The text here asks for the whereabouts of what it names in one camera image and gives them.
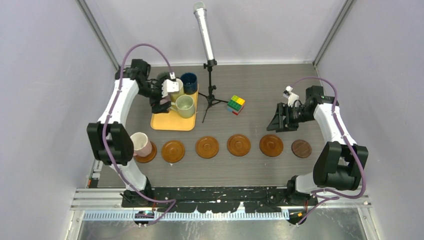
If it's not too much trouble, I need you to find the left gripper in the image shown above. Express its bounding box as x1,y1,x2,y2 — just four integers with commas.
138,76,172,114

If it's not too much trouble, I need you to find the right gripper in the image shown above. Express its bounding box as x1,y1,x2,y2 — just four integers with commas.
267,102,315,133

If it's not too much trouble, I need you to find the dark brown coaster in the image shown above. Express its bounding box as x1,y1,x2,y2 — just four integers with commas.
291,139,312,159

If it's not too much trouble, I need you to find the light green mug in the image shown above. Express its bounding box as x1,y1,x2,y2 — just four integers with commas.
170,95,196,119

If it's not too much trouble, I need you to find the pink white cup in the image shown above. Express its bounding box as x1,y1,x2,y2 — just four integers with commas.
130,132,153,158

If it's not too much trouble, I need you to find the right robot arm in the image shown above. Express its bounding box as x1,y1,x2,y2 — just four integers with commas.
266,85,369,205

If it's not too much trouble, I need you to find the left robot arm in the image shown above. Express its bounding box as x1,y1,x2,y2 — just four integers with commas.
86,59,170,207

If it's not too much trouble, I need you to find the mauve purple cup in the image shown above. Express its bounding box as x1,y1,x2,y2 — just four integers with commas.
159,99,172,113

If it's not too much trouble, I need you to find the cream yellow cup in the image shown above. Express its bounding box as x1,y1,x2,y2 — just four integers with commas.
170,78,185,102

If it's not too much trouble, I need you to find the navy blue cup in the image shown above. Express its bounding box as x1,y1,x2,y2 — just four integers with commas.
180,72,198,95

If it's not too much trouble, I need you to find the dark green mug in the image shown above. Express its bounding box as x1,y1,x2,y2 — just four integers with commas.
156,71,170,82

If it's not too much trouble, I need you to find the yellow tray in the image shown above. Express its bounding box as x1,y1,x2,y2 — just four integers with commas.
150,92,198,131

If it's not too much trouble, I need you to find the colourful block cube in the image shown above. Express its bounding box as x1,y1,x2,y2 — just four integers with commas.
227,95,246,116

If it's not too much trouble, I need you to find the black microphone tripod stand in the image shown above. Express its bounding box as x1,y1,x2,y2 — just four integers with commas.
198,59,228,123

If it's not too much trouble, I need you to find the silver microphone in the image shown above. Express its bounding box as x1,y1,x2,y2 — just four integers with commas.
193,1,217,66

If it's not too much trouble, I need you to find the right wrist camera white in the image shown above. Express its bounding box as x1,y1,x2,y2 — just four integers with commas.
283,86,299,107

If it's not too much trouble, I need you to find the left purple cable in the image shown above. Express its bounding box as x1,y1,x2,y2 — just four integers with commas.
101,43,177,227

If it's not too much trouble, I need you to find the purple cable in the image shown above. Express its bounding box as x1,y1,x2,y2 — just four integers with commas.
101,43,177,227
288,76,368,227

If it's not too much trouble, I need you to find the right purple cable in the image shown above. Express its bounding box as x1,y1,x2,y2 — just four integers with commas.
288,76,368,227

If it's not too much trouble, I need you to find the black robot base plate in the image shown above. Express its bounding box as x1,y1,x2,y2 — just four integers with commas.
147,186,318,214

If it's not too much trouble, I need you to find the aluminium frame rail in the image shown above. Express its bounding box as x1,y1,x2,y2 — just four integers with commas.
70,186,372,223

